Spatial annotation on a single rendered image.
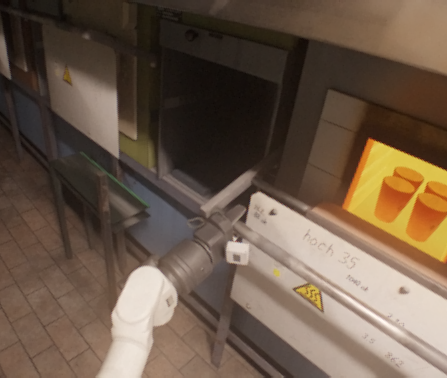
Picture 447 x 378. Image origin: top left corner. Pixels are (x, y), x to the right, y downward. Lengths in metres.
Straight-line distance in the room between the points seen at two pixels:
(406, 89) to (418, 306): 0.42
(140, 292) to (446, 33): 0.55
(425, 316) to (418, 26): 0.53
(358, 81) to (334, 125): 0.11
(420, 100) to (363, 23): 0.33
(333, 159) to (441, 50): 0.45
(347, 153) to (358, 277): 0.27
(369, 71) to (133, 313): 0.64
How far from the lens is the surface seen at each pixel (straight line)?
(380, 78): 0.74
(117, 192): 1.54
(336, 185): 0.81
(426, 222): 0.88
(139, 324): 0.57
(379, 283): 0.73
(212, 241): 0.65
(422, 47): 0.40
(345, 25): 0.43
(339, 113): 0.77
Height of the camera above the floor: 1.54
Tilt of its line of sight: 33 degrees down
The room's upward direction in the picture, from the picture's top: 9 degrees clockwise
